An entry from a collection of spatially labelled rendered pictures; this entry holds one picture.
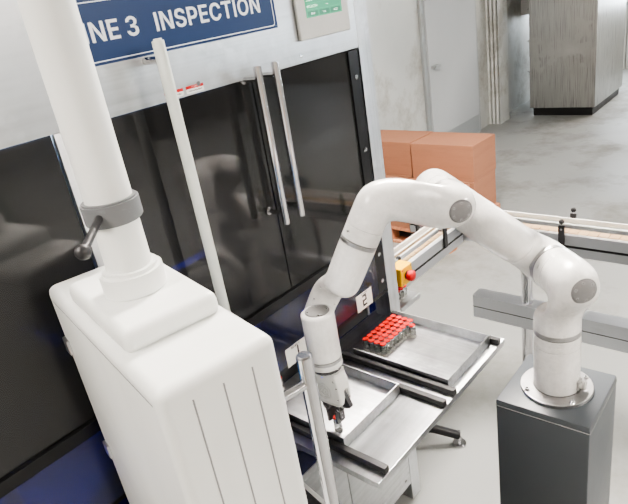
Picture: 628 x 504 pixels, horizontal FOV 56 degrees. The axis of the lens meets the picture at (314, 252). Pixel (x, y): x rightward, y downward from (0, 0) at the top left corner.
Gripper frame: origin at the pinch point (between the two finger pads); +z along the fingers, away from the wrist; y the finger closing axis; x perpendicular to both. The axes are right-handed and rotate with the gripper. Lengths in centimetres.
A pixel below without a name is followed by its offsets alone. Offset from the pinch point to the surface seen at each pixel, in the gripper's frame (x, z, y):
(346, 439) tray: -3.4, 3.8, 5.5
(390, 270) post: 59, -11, -20
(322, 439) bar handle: -40, -38, 36
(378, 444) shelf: 1.3, 6.3, 12.0
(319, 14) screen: 39, -97, -18
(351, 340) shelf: 37.6, 6.0, -24.0
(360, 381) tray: 20.4, 5.9, -7.7
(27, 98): -42, -93, -20
